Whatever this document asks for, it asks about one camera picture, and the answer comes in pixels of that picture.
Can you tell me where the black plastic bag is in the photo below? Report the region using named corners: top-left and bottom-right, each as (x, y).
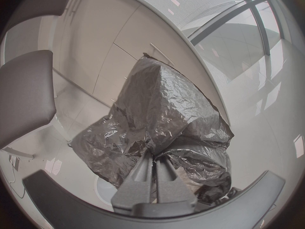
top-left (70, 53), bottom-right (235, 203)

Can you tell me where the beige cabinet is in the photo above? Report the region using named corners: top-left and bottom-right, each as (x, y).
top-left (38, 0), bottom-right (231, 127)

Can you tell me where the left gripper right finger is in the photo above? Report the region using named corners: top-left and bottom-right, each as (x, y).
top-left (156, 157), bottom-right (198, 211)

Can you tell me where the grey padded chair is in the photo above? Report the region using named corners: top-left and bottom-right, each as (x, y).
top-left (0, 0), bottom-right (73, 160)

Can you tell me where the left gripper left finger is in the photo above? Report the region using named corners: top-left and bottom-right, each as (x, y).
top-left (111, 150), bottom-right (153, 211)

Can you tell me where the window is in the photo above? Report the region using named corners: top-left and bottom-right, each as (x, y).
top-left (181, 0), bottom-right (290, 57)

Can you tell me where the white cable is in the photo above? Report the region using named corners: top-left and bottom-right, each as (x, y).
top-left (8, 160), bottom-right (25, 198)

